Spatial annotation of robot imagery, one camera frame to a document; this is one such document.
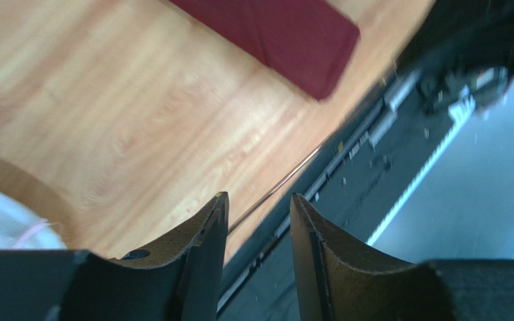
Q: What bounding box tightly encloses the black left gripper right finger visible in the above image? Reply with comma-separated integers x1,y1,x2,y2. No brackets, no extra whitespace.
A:
290,194,514,320

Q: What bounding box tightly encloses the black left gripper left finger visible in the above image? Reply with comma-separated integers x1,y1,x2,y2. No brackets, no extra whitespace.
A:
0,192,229,320

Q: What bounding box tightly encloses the dark red cloth napkin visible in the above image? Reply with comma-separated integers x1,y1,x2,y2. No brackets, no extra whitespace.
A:
174,0,361,100

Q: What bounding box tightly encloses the aluminium frame rail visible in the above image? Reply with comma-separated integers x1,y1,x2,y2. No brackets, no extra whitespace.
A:
216,66,514,321

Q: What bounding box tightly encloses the white mesh laundry bag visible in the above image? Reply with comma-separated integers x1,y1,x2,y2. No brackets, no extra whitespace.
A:
0,192,67,250

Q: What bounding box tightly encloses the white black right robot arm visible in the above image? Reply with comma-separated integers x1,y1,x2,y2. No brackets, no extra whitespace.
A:
399,1,514,114

